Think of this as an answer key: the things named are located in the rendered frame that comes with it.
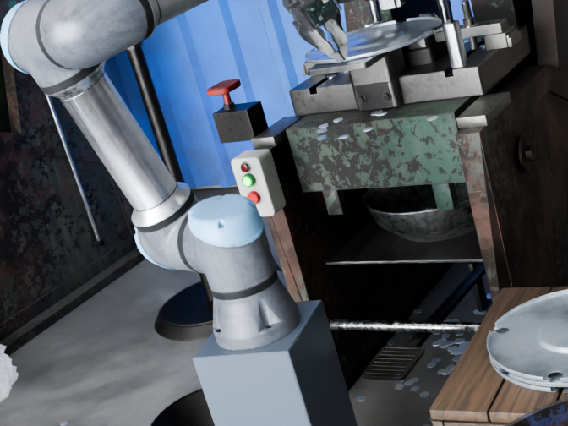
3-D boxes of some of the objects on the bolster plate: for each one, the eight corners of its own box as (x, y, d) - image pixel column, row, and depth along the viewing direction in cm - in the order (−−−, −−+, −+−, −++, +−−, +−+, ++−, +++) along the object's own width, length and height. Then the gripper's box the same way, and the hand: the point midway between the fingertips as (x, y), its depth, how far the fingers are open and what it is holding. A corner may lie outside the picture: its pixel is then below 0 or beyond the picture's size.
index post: (464, 67, 201) (454, 19, 197) (450, 68, 202) (439, 22, 199) (469, 62, 203) (459, 16, 200) (455, 64, 204) (445, 18, 201)
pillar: (451, 32, 220) (437, -31, 215) (442, 34, 221) (428, -30, 217) (455, 30, 221) (441, -34, 217) (445, 31, 223) (432, -32, 218)
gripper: (275, -16, 185) (336, 78, 193) (314, -46, 186) (374, 49, 193) (263, -18, 193) (322, 72, 201) (300, -46, 194) (358, 45, 201)
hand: (339, 54), depth 199 cm, fingers closed
